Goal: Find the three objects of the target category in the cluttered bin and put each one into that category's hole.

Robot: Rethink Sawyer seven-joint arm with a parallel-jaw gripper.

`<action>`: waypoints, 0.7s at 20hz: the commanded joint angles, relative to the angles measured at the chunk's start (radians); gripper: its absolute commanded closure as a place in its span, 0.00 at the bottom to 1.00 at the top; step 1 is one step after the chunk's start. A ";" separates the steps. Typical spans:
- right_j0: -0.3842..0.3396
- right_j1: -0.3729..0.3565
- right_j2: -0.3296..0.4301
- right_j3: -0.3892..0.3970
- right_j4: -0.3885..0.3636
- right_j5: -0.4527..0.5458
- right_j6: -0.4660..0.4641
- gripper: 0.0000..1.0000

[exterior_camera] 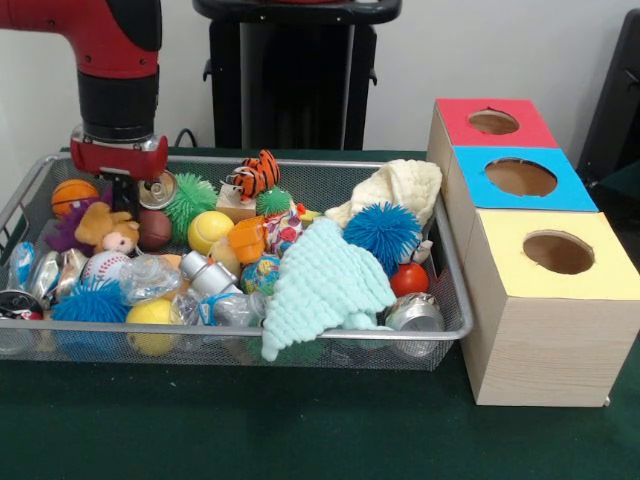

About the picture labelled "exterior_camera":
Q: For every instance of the purple spiky ball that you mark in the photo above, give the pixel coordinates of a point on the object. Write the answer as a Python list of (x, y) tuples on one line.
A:
[(62, 235)]

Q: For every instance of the green spiky ball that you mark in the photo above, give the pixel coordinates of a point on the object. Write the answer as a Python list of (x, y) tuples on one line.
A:
[(192, 197)]

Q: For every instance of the dark green side table cloth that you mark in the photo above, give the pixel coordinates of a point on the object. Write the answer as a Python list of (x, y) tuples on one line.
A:
[(620, 185)]

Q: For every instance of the small orange basketball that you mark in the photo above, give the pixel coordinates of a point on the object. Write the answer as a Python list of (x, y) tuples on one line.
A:
[(70, 195)]

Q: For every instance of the wooden box with three holes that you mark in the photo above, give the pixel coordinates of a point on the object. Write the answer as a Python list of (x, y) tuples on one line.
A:
[(540, 350)]

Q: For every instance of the yellow ball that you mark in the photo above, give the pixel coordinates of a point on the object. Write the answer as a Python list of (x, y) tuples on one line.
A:
[(152, 315)]

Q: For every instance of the mint knitted cloth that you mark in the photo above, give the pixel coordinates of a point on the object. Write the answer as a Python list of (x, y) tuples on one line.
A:
[(325, 285)]

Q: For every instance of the black frame stand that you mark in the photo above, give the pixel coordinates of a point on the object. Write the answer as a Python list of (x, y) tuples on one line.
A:
[(615, 100)]

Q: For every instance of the cream knitted cloth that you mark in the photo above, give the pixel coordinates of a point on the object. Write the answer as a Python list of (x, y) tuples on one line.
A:
[(405, 187)]

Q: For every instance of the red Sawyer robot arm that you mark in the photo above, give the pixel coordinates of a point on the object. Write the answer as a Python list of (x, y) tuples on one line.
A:
[(115, 50)]

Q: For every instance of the brown teddy bear plush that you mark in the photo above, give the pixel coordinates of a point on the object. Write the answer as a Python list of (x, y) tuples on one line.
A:
[(102, 227)]

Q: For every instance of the red ball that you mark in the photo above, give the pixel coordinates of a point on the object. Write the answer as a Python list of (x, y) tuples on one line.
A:
[(410, 280)]

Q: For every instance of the dark green tablecloth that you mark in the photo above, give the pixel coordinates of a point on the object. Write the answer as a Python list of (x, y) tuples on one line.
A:
[(250, 425)]

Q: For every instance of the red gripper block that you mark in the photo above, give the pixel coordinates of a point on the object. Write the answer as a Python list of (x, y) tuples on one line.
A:
[(120, 160)]

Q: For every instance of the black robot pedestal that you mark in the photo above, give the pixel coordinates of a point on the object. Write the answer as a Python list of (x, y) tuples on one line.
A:
[(300, 85)]

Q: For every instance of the tiger striped toy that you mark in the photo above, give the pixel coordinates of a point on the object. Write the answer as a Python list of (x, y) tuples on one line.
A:
[(257, 172)]

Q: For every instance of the blue spiky ball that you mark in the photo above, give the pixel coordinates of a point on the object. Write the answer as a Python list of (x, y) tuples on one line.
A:
[(382, 230), (90, 302)]

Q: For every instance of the silver mesh bin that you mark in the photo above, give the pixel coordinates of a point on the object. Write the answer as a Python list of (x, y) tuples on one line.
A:
[(450, 260)]

